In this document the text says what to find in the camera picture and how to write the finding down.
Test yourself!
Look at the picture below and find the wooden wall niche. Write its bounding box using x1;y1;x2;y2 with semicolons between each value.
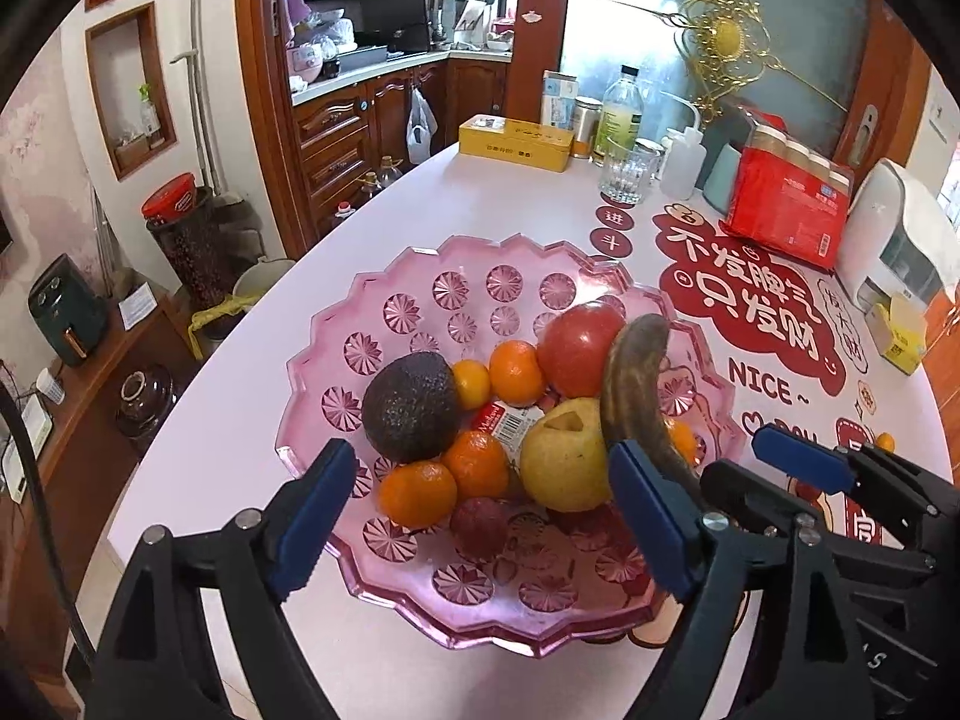
84;1;177;181

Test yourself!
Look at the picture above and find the flat yellow box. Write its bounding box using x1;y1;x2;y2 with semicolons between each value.
457;114;577;173

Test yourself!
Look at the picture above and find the wooden kitchen cabinet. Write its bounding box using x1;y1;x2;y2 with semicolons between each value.
289;60;511;256

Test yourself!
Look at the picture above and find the blue white carton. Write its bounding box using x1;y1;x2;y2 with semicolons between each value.
541;69;580;130

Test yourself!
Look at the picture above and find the clear drinking glass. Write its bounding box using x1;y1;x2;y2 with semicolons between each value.
634;139;668;181
598;136;657;205

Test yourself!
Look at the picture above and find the white bucket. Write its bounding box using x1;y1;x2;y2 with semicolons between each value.
232;256;297;301

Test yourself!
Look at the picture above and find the golden wire ornament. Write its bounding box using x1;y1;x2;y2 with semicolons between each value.
637;0;856;121

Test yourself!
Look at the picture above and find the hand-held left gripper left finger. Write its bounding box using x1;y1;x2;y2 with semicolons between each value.
90;436;359;720

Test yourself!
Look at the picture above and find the overripe dark banana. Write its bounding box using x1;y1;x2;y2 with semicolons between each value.
600;313;702;507

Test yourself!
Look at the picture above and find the frosted glass door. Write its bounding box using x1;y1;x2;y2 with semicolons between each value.
562;0;878;158

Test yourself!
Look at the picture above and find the white countertop appliance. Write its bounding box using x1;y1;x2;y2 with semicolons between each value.
834;157;960;312

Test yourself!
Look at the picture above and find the black microwave oven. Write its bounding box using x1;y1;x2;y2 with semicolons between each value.
358;0;451;55

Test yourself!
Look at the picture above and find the low wooden shelf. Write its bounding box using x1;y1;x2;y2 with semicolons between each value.
0;292;203;691

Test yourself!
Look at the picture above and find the dark ceramic pot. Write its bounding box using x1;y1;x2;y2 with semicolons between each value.
114;364;179;440

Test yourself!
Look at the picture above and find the grey blue jug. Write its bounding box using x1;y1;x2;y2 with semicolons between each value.
697;109;758;215

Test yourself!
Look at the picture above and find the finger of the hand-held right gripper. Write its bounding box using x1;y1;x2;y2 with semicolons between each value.
701;460;935;567
752;424;960;533

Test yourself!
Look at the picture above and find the white plastic bag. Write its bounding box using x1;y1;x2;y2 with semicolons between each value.
406;86;437;164

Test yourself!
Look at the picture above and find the dark avocado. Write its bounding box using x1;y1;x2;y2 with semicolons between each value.
361;351;460;464

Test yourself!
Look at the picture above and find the pink glass fruit dish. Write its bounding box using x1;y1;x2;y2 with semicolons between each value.
276;234;743;659

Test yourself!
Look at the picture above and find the clear plastic bottle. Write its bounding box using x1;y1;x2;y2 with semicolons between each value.
592;64;647;166

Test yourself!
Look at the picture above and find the pink rice cooker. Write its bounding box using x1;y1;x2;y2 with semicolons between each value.
289;41;323;83

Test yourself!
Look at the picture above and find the red lidded tub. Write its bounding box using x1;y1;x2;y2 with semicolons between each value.
142;172;197;222

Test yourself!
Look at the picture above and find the metal tin jar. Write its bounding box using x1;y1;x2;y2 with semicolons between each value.
571;96;605;158

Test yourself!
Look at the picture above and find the yellow tissue box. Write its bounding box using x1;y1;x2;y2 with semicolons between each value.
866;292;931;376

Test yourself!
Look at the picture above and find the speckled yellow pear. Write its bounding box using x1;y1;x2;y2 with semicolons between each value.
520;397;612;512

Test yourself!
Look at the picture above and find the red white label packet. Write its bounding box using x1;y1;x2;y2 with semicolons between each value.
474;401;542;458

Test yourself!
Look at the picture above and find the mop pole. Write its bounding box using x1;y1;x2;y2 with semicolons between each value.
169;0;226;196

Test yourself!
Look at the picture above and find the metal door handle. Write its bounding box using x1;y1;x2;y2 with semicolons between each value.
855;105;880;166

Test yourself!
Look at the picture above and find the white paper box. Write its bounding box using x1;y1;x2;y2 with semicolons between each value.
118;283;158;331

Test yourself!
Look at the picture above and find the dark jar red lid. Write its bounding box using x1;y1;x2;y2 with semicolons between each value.
146;187;263;301

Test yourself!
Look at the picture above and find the white squeeze bottle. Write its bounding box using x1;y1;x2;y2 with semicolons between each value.
660;94;710;201

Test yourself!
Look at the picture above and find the large orange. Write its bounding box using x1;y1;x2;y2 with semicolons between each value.
377;461;458;530

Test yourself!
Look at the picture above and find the dark green air fryer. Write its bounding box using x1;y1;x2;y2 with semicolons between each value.
28;253;110;367

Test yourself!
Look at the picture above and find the yellow cloth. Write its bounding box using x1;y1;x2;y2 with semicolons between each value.
187;296;256;357

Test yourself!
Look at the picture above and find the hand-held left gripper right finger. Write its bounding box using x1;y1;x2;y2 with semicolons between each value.
609;441;882;720

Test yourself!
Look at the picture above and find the red apple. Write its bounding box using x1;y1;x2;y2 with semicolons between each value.
536;302;625;398

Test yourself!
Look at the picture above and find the dark red passion fruit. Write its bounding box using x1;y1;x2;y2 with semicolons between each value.
448;496;511;563

